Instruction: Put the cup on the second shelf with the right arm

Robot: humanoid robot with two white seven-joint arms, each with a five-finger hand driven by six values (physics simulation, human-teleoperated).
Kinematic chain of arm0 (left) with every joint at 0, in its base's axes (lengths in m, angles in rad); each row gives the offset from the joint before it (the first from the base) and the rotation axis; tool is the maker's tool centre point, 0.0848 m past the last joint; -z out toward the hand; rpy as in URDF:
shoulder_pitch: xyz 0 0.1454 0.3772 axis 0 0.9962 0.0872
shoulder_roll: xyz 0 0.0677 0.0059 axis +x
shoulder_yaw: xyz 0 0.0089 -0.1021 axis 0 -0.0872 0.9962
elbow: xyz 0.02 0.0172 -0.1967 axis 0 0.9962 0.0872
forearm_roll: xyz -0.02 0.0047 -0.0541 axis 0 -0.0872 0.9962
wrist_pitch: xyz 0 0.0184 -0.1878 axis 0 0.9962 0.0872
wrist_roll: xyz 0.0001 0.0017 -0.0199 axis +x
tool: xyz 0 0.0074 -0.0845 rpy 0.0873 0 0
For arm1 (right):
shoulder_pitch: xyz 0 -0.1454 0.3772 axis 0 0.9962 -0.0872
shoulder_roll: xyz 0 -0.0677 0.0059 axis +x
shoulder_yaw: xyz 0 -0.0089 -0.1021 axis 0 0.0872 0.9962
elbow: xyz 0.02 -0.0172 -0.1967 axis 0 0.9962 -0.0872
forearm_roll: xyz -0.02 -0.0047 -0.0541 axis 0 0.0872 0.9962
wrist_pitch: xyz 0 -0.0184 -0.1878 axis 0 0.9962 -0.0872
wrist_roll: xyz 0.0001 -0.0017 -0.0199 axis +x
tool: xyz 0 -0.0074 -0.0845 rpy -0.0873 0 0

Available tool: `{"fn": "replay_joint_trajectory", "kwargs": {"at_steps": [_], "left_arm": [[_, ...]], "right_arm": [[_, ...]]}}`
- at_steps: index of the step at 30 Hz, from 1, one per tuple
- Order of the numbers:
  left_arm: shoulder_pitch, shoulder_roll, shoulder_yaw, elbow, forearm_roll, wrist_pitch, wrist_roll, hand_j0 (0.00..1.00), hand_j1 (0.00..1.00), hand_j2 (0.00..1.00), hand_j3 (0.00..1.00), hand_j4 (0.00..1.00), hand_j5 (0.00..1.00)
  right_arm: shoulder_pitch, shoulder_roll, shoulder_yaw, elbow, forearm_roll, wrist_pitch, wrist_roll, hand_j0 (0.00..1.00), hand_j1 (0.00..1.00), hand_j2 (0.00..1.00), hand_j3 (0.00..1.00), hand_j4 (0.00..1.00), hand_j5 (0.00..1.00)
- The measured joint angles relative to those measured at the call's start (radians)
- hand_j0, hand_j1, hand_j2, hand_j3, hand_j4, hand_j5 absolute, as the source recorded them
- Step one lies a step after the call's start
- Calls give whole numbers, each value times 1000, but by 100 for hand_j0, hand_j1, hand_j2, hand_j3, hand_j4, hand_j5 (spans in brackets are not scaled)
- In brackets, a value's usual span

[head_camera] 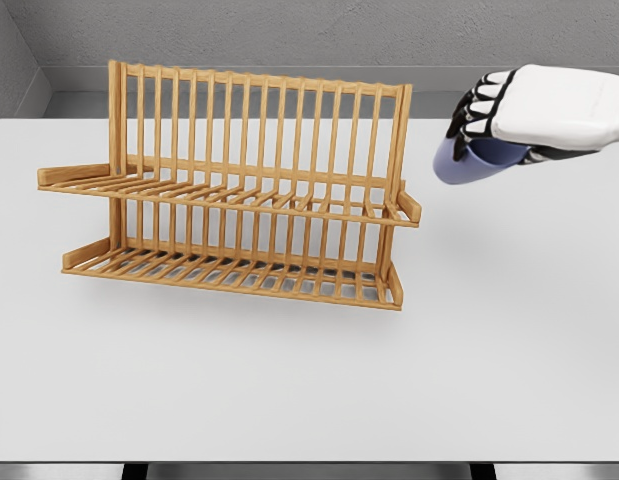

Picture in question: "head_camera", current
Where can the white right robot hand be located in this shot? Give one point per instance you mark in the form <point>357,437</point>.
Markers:
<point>549,107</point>

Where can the blue cup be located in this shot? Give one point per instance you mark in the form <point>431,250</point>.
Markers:
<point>461,167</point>

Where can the wooden two-tier dish rack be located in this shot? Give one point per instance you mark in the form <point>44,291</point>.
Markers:
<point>249,190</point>

